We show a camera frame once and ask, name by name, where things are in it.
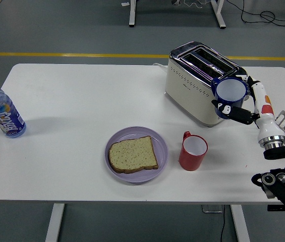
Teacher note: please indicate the grey box under table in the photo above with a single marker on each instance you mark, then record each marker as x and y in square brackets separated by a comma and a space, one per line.
[211, 208]

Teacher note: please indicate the white background table leg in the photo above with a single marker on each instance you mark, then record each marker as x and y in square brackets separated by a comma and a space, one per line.
[132, 12]
[219, 13]

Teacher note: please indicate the blue-capped water bottle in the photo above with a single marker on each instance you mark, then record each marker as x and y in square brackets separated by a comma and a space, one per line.
[6, 118]

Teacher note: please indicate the bread slice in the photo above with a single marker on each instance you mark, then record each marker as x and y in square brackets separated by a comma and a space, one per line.
[132, 155]

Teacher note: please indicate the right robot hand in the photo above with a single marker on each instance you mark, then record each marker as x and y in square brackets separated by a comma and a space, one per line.
[265, 121]

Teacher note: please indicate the black table control panel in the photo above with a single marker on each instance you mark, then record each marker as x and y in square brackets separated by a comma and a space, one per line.
[276, 208]

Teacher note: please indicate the blue enamel cup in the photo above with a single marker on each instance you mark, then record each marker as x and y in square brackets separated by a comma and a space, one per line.
[229, 92]

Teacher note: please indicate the red cup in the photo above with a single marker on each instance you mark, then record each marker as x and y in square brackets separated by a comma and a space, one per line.
[190, 161]

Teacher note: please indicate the purple plate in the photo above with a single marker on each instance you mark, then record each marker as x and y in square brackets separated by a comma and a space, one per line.
[161, 151]

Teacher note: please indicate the cream chrome toaster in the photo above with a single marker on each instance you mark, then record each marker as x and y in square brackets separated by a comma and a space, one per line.
[190, 95]

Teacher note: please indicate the white paper scrap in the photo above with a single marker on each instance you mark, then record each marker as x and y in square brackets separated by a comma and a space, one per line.
[125, 3]

